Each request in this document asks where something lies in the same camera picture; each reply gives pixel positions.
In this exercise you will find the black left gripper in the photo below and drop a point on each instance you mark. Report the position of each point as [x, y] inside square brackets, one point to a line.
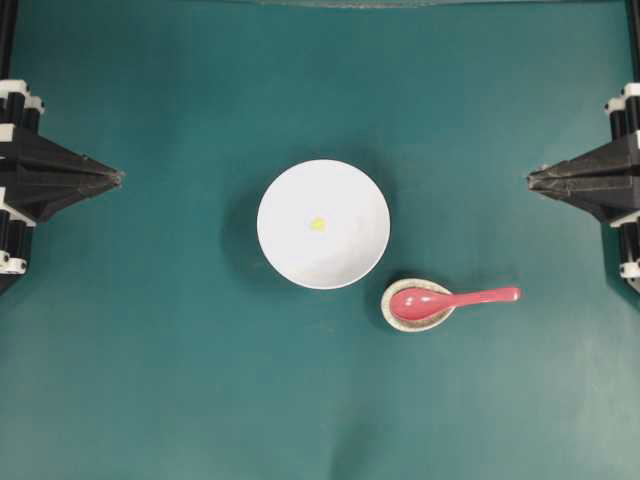
[23, 207]

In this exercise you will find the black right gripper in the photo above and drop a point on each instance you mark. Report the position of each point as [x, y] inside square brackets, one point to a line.
[612, 202]

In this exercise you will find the pink ceramic spoon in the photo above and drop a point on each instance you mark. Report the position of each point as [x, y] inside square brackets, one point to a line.
[413, 304]

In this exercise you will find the yellow hexagonal prism block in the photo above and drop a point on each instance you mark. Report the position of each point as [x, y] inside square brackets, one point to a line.
[318, 224]

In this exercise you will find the speckled beige spoon rest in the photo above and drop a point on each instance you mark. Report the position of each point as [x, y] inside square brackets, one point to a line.
[418, 325]

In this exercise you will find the white round bowl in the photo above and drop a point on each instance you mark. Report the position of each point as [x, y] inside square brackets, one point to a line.
[358, 224]

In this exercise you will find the black frame rail left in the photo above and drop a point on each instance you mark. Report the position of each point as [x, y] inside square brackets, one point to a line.
[8, 19]

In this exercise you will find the black frame rail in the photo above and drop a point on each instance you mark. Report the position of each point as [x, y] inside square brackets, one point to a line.
[8, 19]
[633, 16]

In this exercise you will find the black frame rail right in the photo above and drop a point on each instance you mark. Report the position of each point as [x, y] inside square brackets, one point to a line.
[633, 16]

